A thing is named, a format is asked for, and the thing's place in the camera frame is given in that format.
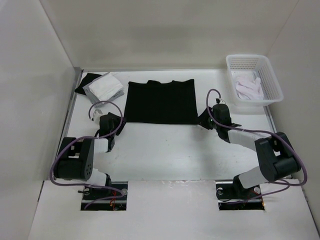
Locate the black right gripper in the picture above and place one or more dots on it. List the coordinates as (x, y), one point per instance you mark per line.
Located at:
(201, 120)

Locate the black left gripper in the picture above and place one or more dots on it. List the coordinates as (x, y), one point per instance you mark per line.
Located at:
(117, 120)

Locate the black tank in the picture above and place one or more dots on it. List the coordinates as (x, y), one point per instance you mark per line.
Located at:
(85, 81)
(153, 102)

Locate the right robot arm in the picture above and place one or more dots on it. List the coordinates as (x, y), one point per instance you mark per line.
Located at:
(275, 154)

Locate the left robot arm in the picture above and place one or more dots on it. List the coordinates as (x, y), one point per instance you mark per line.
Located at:
(76, 162)

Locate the folded grey tank top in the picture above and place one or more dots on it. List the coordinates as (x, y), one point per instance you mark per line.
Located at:
(94, 100)

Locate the folded white tank top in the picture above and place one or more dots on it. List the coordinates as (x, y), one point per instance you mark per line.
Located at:
(105, 87)

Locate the folded black tank top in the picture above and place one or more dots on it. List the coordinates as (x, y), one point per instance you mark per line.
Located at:
(85, 81)

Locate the white tank top in basket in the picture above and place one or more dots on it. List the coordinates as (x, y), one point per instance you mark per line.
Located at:
(248, 87)

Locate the white plastic basket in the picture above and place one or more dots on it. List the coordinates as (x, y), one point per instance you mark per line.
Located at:
(259, 66)

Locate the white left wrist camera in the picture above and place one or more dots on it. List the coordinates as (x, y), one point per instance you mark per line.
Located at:
(97, 114)

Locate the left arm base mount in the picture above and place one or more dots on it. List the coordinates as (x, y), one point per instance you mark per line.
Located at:
(96, 199)

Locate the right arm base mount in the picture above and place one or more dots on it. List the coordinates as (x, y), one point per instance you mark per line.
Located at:
(230, 199)

